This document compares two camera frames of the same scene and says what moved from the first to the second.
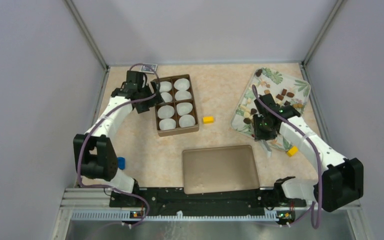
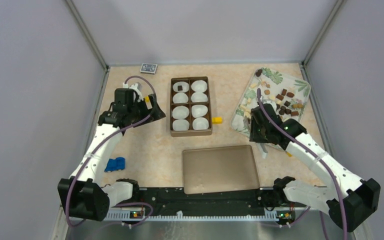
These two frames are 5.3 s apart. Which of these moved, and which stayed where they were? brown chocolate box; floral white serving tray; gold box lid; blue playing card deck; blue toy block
Moved: brown chocolate box
Stayed: blue toy block; floral white serving tray; gold box lid; blue playing card deck
